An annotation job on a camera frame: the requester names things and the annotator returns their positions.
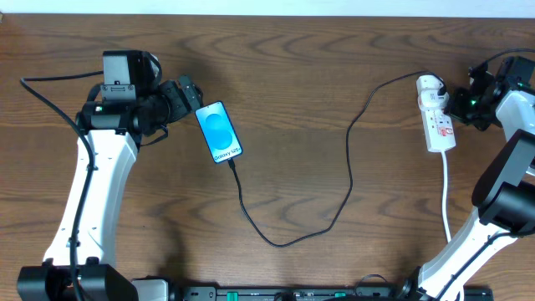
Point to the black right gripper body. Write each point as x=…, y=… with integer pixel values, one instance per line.
x=460, y=104

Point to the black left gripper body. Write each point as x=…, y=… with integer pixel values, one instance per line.
x=185, y=99

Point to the blue Galaxy smartphone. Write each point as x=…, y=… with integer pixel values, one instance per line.
x=218, y=131

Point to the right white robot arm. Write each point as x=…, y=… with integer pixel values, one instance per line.
x=502, y=202

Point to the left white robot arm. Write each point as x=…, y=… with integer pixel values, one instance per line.
x=131, y=103

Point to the white USB charger adapter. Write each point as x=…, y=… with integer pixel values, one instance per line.
x=432, y=94

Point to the white power strip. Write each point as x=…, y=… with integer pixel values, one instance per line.
x=438, y=129

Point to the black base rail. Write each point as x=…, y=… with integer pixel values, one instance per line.
x=284, y=294

